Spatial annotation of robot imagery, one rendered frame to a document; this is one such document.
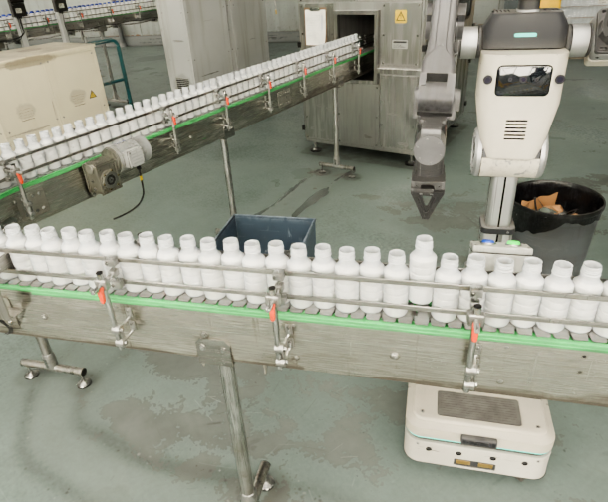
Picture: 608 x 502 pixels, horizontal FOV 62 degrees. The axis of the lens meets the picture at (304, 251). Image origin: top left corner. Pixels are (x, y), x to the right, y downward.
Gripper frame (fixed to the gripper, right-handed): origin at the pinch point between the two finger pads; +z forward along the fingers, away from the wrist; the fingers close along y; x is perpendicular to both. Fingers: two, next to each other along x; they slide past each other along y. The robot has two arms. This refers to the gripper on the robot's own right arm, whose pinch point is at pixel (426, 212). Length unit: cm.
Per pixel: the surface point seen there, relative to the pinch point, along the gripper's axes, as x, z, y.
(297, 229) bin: -45, 37, -56
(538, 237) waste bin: 56, 78, -138
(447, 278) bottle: 5.6, 14.4, 3.4
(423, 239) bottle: -0.1, 7.6, -1.5
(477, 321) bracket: 12.2, 18.6, 12.4
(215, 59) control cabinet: -285, 67, -572
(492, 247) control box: 16.6, 14.9, -12.7
